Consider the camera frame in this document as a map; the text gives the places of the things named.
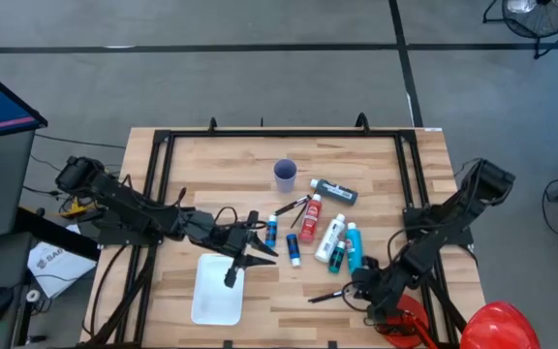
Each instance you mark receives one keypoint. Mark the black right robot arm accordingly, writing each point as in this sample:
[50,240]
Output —
[453,213]

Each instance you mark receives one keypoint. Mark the white tape roll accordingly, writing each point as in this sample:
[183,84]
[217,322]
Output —
[33,295]

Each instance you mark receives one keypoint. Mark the red paint bottle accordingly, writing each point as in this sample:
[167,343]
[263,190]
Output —
[310,223]

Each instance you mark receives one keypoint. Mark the large dark teal paint bottle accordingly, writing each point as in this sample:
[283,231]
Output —
[337,191]

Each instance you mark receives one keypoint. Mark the white paper sheet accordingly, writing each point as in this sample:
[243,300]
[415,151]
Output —
[56,266]

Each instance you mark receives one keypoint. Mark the lavender plastic cup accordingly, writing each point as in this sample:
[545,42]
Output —
[285,181]

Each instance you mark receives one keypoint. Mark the black floor fan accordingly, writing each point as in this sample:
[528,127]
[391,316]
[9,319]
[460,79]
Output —
[545,19]

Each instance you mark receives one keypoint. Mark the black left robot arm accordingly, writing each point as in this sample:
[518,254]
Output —
[124,203]

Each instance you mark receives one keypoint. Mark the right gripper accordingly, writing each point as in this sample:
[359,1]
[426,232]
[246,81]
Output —
[381,291]

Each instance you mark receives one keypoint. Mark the black brush white-tipped bristles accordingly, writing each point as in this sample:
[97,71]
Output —
[325,296]

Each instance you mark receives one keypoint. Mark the red hard hat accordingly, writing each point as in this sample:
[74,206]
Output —
[499,327]

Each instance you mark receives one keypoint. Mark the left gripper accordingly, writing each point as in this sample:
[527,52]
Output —
[233,240]

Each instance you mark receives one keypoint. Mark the white paint bottle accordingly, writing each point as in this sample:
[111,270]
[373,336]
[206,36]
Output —
[330,240]

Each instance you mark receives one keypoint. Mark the small light blue paint bottle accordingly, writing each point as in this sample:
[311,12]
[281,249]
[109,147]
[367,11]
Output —
[271,232]

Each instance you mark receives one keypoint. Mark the large turquoise paint bottle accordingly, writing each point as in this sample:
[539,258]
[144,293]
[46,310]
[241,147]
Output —
[354,247]

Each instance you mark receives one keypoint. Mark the black metal table frame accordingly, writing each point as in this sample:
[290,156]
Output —
[284,133]

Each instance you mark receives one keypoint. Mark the blue glue stick near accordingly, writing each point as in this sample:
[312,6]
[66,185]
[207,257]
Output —
[292,247]

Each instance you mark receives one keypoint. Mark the small teal paint bottle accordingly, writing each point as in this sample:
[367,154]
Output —
[336,259]

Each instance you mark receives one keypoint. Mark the white sticker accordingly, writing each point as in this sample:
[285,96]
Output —
[433,129]

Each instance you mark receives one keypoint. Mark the white plastic tray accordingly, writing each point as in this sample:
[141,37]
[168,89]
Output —
[216,300]

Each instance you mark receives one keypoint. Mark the black paintbrush silver ferrule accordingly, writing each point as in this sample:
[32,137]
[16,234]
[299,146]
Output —
[284,209]

